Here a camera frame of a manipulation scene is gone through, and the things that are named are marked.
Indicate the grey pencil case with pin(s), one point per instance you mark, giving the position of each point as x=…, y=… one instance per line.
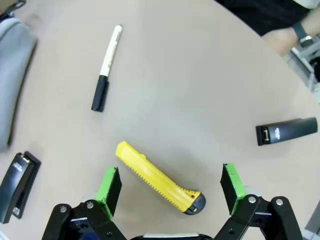
x=12, y=82

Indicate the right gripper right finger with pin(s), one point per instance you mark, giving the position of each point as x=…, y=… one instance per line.
x=232, y=190

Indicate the person's left forearm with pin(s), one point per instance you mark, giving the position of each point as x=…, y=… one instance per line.
x=313, y=22

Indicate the white marker black cap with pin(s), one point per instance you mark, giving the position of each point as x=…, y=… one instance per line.
x=107, y=62

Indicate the black wrist watch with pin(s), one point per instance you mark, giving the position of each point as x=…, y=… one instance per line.
x=301, y=31

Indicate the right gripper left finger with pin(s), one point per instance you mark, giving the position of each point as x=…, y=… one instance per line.
x=110, y=190

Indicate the yellow utility knife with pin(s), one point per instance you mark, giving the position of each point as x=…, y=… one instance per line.
x=155, y=177

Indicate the grey metal table frame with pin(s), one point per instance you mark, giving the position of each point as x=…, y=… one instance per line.
x=308, y=65

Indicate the person's left hand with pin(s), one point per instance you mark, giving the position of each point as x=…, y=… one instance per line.
x=281, y=41

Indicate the black trousers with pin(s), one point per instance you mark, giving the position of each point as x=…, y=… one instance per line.
x=262, y=15

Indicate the white knit sweater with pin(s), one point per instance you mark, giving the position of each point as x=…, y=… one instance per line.
x=310, y=2

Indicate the black stapler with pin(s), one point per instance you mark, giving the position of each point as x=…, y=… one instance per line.
x=287, y=131
x=15, y=185

